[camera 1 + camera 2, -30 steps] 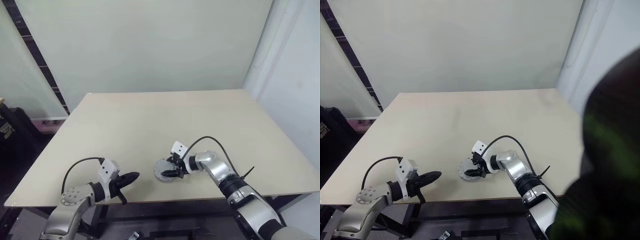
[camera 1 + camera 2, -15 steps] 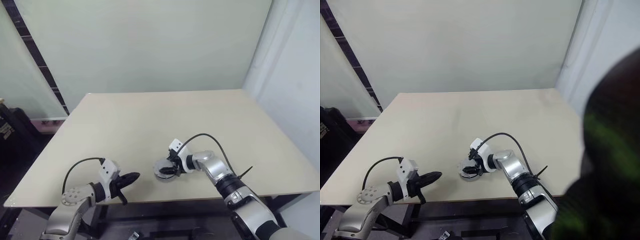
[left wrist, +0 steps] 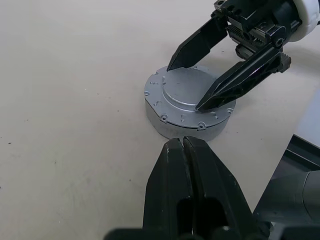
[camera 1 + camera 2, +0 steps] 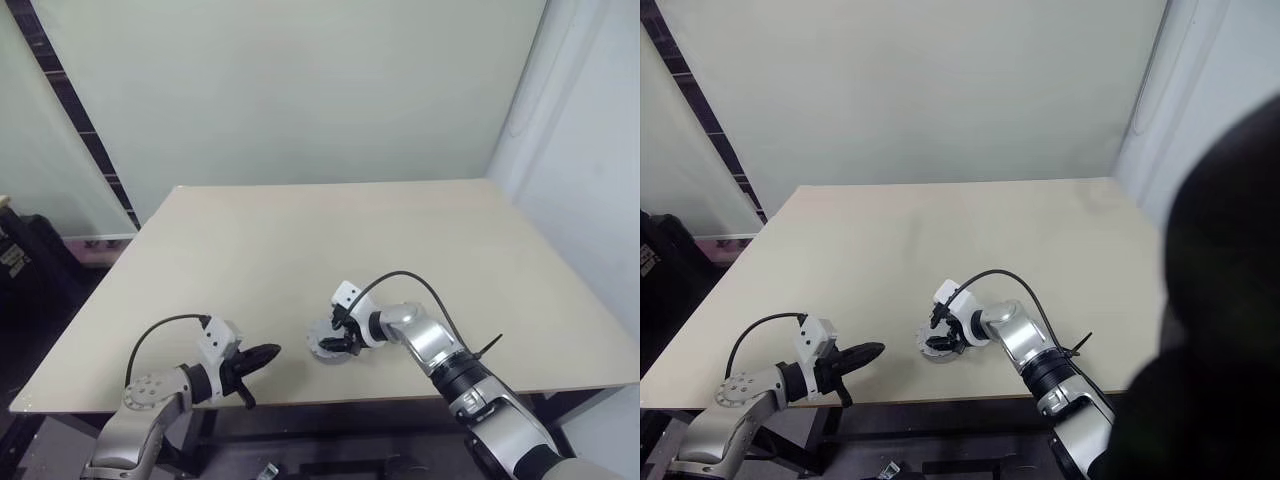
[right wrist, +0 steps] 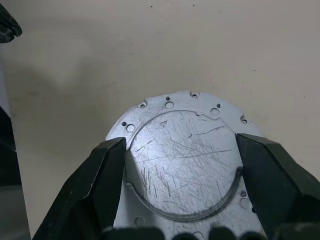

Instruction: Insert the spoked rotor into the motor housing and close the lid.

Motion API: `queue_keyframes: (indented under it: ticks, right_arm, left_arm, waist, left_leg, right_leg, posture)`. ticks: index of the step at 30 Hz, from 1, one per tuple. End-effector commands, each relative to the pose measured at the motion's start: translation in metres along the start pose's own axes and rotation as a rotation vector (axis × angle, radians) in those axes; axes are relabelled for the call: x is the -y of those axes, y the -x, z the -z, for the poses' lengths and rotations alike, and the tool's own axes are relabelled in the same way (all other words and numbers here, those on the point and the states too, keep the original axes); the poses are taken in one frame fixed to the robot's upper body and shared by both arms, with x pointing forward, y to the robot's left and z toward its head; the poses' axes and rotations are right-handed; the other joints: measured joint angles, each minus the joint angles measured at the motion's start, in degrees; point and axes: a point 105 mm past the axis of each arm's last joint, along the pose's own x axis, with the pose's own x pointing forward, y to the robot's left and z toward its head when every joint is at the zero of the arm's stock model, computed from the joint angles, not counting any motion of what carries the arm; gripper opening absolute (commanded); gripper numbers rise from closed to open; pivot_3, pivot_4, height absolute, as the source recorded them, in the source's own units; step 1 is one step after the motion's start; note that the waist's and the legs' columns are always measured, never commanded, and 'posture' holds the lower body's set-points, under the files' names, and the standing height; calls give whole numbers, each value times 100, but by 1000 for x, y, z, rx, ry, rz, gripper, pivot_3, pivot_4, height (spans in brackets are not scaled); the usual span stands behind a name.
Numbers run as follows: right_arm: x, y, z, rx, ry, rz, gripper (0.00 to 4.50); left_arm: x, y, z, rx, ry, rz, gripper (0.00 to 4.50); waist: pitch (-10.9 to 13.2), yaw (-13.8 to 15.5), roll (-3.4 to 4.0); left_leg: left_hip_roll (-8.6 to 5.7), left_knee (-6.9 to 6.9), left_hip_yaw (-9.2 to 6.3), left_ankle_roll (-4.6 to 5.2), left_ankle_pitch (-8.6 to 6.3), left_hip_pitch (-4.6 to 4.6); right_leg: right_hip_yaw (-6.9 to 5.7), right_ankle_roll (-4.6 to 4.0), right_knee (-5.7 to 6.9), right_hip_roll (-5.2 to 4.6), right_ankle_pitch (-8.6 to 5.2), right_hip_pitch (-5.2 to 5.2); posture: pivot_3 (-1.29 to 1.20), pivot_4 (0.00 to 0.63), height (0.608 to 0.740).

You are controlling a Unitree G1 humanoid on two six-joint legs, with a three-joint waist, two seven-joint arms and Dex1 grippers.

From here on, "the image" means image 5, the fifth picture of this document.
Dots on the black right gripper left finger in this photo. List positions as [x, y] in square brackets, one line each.
[85, 190]

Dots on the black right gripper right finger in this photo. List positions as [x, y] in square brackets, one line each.
[282, 185]

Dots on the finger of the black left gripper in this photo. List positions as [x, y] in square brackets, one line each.
[7, 25]

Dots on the grey round motor cover plate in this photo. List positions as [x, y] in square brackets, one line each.
[180, 160]

